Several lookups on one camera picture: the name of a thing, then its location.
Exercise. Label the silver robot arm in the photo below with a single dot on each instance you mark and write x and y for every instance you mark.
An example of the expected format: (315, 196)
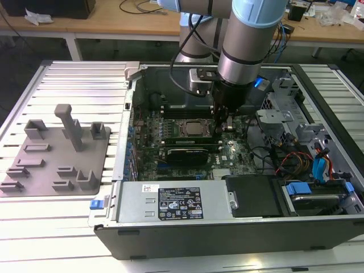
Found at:
(247, 42)

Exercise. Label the black RAM slot bank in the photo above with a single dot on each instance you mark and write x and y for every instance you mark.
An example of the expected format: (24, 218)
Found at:
(187, 111)
(217, 145)

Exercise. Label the silver CPU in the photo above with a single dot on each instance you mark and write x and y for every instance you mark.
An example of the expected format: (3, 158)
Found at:
(196, 128)

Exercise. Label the gray metal drive cage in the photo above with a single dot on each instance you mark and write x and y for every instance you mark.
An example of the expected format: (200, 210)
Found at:
(273, 116)

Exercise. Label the green motherboard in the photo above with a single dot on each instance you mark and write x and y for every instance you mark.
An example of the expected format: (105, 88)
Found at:
(236, 148)

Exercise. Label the metal CPU socket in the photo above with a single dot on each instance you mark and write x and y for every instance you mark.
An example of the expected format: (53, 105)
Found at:
(180, 133)

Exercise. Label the black graphics card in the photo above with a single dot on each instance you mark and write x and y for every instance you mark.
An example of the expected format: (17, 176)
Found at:
(187, 157)

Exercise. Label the flat black gadget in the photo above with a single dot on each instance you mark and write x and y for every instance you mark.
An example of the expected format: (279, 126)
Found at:
(288, 28)

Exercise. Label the small black device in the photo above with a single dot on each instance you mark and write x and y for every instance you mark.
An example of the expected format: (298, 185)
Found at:
(295, 12)

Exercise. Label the hard disk in blue carrier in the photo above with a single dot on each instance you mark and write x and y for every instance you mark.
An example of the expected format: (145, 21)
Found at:
(297, 190)

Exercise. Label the clear plastic bags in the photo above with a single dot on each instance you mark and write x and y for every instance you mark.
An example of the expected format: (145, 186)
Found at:
(338, 14)

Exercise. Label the silver power supply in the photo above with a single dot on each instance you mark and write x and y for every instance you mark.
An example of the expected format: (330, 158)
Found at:
(133, 199)

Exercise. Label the black PC case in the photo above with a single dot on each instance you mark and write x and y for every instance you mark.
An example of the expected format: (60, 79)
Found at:
(227, 241)

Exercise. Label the wooden desk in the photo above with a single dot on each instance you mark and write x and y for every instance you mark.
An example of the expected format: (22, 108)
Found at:
(99, 22)

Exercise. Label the red and white box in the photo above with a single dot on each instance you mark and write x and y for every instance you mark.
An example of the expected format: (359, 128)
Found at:
(358, 11)

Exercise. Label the blue case latch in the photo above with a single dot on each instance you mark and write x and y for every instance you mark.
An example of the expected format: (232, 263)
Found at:
(95, 204)

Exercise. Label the gray parts rack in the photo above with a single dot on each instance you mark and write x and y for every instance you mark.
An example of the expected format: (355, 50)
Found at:
(57, 159)

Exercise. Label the large black box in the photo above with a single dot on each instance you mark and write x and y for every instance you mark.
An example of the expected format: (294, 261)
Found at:
(57, 8)

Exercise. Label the crumpled white paper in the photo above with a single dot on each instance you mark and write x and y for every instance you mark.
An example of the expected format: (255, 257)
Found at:
(37, 17)

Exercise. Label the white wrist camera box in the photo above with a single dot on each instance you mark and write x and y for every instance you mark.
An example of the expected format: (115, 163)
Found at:
(199, 85)

